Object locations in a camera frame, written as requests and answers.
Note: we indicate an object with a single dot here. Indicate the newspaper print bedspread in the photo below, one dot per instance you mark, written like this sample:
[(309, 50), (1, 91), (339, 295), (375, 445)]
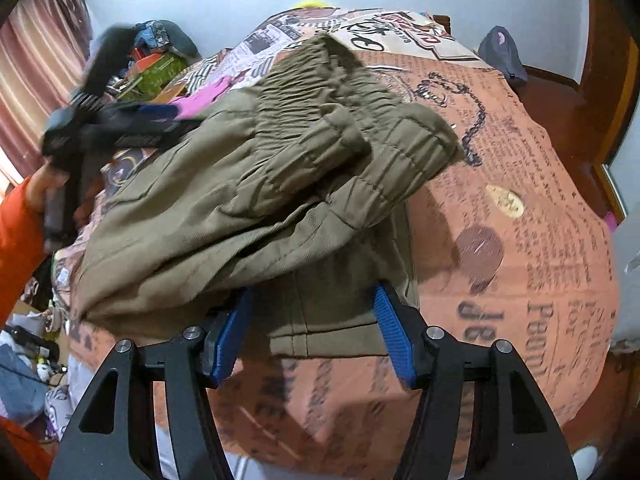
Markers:
[(503, 246)]

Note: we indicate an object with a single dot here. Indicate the pink striped curtain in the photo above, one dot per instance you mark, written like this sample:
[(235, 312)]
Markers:
[(44, 48)]

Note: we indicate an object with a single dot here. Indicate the olive green pants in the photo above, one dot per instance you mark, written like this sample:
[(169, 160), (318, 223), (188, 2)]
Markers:
[(296, 188)]

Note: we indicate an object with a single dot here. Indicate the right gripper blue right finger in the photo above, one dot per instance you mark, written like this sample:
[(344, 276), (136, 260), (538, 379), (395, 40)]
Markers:
[(514, 432)]

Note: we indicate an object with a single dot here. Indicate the orange sleeve left forearm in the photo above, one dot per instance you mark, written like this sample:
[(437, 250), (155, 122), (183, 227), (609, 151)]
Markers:
[(21, 244)]

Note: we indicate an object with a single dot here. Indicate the left hand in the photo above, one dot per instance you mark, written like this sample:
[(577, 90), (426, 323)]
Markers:
[(48, 179)]

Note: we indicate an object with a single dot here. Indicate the grey backpack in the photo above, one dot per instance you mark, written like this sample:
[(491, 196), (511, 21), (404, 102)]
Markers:
[(498, 49)]

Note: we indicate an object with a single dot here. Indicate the pink folded garment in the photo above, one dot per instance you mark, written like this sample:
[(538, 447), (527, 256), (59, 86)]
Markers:
[(190, 106)]

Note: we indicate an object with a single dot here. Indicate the yellow foam tube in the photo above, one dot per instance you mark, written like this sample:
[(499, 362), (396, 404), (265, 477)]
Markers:
[(312, 4)]

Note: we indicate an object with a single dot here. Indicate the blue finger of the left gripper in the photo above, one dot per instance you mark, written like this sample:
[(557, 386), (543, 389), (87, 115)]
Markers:
[(145, 134), (141, 112)]

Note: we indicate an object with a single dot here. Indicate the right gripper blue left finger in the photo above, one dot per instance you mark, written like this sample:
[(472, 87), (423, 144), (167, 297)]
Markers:
[(112, 432)]

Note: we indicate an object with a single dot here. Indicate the pink slipper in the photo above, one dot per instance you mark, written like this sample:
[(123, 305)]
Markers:
[(610, 221)]

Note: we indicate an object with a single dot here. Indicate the pile of clothes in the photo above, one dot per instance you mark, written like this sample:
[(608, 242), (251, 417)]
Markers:
[(161, 36)]

